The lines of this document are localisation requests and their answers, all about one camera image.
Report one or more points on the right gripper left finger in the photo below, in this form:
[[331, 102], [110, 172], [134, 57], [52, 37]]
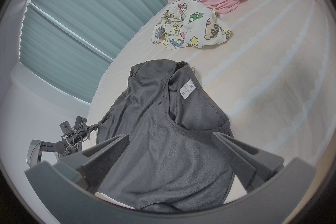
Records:
[[105, 160]]

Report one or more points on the white printed pyjama top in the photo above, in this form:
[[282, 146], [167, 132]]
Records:
[[194, 26]]

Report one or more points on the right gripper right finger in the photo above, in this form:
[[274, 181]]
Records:
[[244, 162]]

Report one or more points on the pink garment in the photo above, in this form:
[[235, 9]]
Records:
[[223, 2]]

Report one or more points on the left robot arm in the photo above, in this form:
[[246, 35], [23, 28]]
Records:
[[52, 146]]

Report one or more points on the bed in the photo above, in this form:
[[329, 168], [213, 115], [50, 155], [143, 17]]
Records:
[[262, 65]]

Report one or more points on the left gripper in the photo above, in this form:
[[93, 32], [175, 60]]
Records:
[[84, 133]]

